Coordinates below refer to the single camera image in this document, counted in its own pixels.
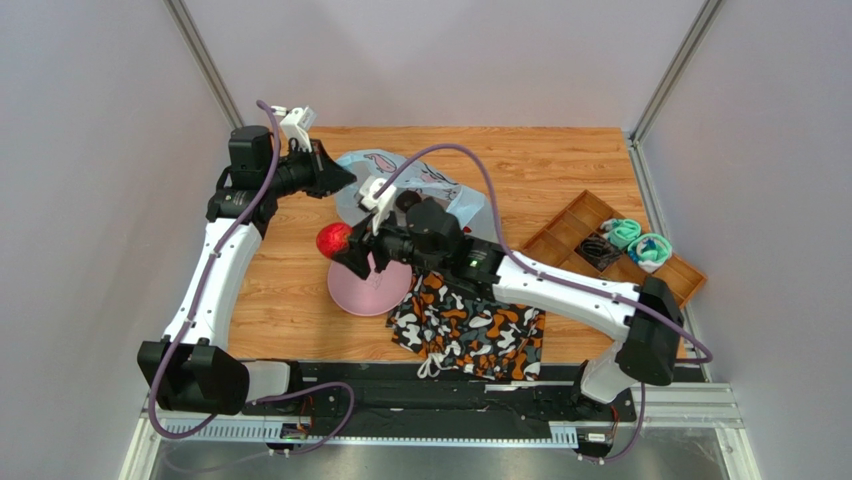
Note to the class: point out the camouflage patterned cloth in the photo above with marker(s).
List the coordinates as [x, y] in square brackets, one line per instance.
[452, 331]

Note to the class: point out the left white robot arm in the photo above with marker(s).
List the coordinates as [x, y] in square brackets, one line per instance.
[189, 368]

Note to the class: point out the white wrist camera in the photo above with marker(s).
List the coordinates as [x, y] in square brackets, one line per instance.
[376, 195]
[295, 125]

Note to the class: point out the light blue plastic bag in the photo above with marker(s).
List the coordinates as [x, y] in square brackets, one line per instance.
[469, 206]

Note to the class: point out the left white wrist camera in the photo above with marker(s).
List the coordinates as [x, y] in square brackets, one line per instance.
[295, 125]

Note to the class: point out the wooden compartment tray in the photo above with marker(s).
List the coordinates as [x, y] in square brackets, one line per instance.
[572, 241]

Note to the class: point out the dark purple plum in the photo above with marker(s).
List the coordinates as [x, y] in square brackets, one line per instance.
[406, 200]

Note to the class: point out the red apple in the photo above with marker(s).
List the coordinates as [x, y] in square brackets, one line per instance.
[333, 238]

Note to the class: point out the teal white sock roll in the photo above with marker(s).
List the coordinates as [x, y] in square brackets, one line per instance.
[650, 251]

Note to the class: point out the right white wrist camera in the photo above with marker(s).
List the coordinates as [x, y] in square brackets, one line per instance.
[376, 195]

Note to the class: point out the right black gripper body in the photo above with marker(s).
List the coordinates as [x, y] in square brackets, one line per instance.
[371, 247]

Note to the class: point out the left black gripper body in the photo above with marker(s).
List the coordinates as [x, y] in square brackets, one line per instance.
[298, 173]

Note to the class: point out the teal sock roll left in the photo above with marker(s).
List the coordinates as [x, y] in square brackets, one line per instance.
[621, 232]

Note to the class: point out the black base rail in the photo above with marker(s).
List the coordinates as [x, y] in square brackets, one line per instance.
[390, 401]

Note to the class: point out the pink plate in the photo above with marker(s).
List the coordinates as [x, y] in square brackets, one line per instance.
[378, 294]

